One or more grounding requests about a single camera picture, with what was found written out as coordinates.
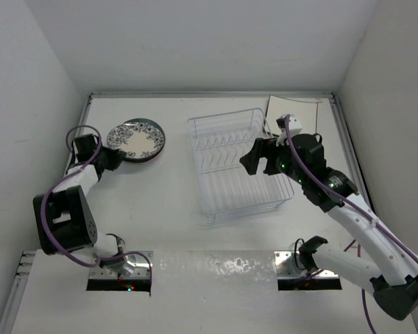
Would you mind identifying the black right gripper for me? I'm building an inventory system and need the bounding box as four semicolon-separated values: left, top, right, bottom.
240;137;307;184

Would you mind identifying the dark red round plate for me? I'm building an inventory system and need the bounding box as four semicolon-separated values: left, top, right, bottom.
121;118;167;163

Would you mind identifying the black white speckled plate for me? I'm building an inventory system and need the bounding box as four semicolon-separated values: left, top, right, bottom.
106;121;161;159

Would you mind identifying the square grey plate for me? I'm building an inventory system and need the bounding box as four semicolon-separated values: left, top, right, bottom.
265;95;319;136

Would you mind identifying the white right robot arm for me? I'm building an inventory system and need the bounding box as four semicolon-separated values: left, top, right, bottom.
240;134;418;321

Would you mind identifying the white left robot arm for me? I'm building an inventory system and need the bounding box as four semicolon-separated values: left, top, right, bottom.
33;134;125;269

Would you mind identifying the white wire dish rack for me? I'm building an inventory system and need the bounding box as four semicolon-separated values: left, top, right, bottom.
187;108;294;223

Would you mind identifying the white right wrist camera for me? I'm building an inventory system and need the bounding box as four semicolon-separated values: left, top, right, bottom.
276;114;302;138

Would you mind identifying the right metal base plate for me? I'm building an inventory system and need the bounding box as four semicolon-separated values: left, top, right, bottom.
274;250;339;280

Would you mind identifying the metal base plate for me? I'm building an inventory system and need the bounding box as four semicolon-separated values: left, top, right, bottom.
88;251;153;280
274;250;339;280

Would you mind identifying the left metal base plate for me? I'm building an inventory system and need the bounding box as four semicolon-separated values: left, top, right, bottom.
88;251;153;280

